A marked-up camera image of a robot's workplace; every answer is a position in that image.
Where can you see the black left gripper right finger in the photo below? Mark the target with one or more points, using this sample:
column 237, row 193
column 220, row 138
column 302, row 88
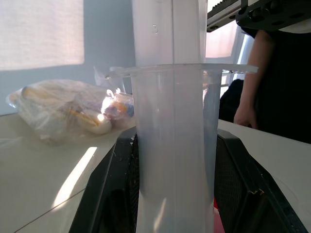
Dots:
column 245, row 194

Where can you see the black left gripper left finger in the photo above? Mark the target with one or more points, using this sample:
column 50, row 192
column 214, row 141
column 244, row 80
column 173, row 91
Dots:
column 109, row 189

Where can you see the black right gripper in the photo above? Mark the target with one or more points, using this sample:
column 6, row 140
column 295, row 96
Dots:
column 267, row 13

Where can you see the large translucent plastic syringe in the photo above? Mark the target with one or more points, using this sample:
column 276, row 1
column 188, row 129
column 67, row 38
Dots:
column 172, row 136

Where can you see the bystander bare hand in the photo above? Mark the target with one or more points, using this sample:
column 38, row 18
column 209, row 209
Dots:
column 245, row 116

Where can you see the bystander black clothed body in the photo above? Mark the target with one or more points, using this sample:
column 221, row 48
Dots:
column 289, row 85

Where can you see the clear plastic bag with contents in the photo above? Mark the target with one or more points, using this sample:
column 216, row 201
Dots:
column 60, row 109

